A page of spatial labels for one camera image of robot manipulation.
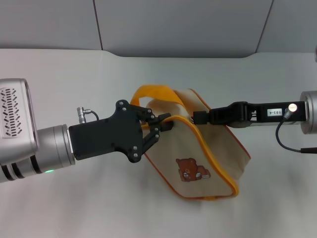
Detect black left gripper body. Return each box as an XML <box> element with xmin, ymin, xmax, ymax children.
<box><xmin>68</xmin><ymin>99</ymin><xmax>147</xmax><ymax>164</ymax></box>

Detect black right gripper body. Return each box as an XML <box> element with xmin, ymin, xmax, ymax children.
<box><xmin>246</xmin><ymin>100</ymin><xmax>307</xmax><ymax>126</ymax></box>

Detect beige orange-trimmed bear bag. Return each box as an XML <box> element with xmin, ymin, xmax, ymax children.
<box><xmin>130</xmin><ymin>85</ymin><xmax>252</xmax><ymax>201</ymax></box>

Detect right gripper connector cable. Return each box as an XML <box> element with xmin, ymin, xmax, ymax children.
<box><xmin>276</xmin><ymin>103</ymin><xmax>317</xmax><ymax>154</ymax></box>

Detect gripper connector cable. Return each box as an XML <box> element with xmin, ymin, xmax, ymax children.
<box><xmin>276</xmin><ymin>103</ymin><xmax>317</xmax><ymax>154</ymax></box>
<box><xmin>77</xmin><ymin>106</ymin><xmax>100</xmax><ymax>123</ymax></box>

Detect left gripper connector cable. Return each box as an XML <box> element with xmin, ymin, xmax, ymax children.
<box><xmin>77</xmin><ymin>106</ymin><xmax>100</xmax><ymax>123</ymax></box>

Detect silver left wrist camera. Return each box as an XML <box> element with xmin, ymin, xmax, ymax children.
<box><xmin>0</xmin><ymin>78</ymin><xmax>41</xmax><ymax>166</ymax></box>

